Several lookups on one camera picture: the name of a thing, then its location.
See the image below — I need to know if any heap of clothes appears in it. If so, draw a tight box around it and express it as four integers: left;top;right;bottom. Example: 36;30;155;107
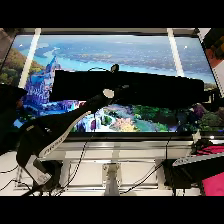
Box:
201;28;224;62

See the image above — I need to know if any black garment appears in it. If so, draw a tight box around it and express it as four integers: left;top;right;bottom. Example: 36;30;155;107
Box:
0;83;29;156

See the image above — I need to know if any pink garment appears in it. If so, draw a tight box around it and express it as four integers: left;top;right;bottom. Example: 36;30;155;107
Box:
199;144;224;197

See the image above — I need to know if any black cable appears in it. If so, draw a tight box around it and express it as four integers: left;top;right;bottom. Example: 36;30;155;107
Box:
54;131;98;197
121;111;181;196

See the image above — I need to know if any silver frame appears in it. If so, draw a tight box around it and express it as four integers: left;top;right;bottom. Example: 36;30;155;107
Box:
13;139;224;197

